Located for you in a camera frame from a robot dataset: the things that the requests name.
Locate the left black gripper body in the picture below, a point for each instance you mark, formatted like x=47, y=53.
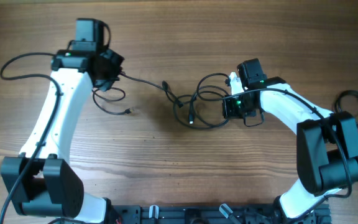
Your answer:
x=114, y=63

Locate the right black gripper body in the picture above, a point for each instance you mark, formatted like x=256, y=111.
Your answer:
x=232, y=107

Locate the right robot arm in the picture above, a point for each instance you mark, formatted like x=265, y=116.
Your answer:
x=326, y=145

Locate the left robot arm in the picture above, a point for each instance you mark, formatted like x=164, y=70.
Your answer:
x=39, y=180

